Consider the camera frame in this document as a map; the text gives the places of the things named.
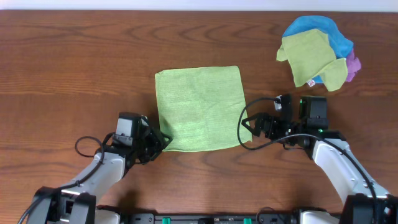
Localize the black right camera cable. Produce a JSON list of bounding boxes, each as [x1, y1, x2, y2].
[[236, 96, 379, 224]]

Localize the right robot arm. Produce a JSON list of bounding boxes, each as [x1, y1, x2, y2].
[[238, 95, 397, 223]]

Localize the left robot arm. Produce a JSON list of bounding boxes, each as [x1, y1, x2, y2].
[[19, 112, 172, 223]]

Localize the black camera cable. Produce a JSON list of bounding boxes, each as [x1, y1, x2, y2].
[[17, 132, 116, 224], [236, 96, 379, 224]]

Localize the purple cloth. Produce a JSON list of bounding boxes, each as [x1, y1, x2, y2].
[[345, 50, 361, 82]]

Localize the olive green cloth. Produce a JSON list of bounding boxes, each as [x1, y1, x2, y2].
[[276, 29, 348, 91]]

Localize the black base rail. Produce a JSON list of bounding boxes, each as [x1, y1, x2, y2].
[[120, 213, 300, 224]]

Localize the blue cloth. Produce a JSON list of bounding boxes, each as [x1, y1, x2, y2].
[[282, 15, 354, 85]]

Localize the light green microfiber cloth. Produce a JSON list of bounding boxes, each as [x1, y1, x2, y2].
[[155, 66, 252, 152]]

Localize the black left camera cable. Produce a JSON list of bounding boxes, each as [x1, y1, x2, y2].
[[17, 132, 116, 224]]

